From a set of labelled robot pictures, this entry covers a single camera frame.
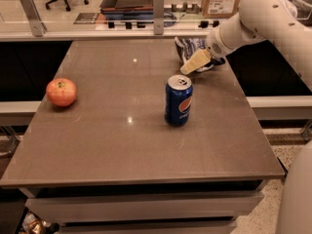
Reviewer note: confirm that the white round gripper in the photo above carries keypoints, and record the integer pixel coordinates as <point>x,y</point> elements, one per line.
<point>215,45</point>

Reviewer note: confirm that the blue chip bag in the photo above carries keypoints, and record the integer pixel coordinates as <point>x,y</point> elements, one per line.
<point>186,47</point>

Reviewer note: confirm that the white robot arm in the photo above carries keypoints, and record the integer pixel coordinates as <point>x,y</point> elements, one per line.
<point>272,20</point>

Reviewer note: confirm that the red apple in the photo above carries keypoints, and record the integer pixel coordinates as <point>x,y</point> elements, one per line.
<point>61,92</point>

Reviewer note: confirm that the blue Pepsi can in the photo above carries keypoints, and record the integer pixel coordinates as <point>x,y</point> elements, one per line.
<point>179,91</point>

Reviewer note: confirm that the cardboard box with label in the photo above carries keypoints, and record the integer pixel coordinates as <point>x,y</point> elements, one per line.
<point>219,9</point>

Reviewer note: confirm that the lower white drawer front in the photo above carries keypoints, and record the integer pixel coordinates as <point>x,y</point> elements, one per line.
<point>182,227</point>

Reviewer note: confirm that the white drawer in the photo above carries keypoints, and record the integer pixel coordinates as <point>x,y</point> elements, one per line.
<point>145,207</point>
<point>182,227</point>

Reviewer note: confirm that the upper white drawer front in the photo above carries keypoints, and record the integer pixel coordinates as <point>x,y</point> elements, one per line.
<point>145,207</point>

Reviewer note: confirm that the middle metal glass post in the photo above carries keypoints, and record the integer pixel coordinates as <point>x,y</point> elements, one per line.
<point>158,17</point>

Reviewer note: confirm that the metal glass post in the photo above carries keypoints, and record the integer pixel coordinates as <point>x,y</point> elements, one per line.
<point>37,26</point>
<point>158,17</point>

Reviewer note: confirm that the left metal glass post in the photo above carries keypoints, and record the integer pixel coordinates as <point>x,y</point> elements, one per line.
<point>37,26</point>

